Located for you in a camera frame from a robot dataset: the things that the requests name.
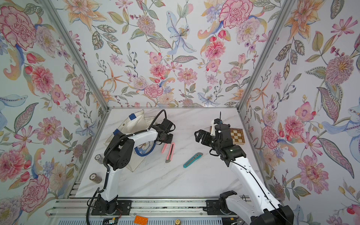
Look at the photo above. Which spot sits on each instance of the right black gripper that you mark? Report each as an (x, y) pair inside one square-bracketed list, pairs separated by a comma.
[(203, 134)]

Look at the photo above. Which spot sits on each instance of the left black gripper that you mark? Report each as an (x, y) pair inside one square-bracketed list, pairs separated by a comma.
[(170, 140)]

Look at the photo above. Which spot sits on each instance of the short pink utility knife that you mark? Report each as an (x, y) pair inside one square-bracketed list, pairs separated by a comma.
[(164, 148)]

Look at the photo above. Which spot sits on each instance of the teal utility knife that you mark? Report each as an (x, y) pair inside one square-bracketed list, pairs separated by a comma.
[(193, 159)]

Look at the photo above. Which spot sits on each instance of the long pink utility knife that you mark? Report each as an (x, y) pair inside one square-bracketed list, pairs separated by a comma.
[(170, 153)]

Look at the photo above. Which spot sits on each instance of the white canvas tote pouch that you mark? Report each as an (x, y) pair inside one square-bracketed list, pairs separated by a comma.
[(130, 143)]

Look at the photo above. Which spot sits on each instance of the blue knitted pouch handle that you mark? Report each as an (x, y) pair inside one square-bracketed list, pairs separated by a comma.
[(136, 122)]

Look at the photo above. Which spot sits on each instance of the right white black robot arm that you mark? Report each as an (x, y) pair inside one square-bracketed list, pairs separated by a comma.
[(264, 208)]

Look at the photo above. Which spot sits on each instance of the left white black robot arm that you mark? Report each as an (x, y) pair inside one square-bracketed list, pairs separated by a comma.
[(108, 195)]

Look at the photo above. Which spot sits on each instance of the wooden folding chess board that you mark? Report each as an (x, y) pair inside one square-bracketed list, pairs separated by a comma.
[(237, 136)]

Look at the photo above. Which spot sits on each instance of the orange tag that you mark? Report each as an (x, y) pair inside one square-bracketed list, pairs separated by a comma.
[(139, 220)]

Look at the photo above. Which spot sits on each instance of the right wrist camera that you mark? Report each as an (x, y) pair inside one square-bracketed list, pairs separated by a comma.
[(214, 123)]

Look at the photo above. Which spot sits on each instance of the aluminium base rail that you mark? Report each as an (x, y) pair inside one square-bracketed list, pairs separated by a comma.
[(145, 207)]

